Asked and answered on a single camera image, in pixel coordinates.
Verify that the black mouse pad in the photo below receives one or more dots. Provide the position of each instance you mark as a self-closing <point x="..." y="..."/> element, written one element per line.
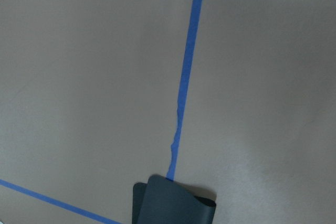
<point x="161" y="200"/>

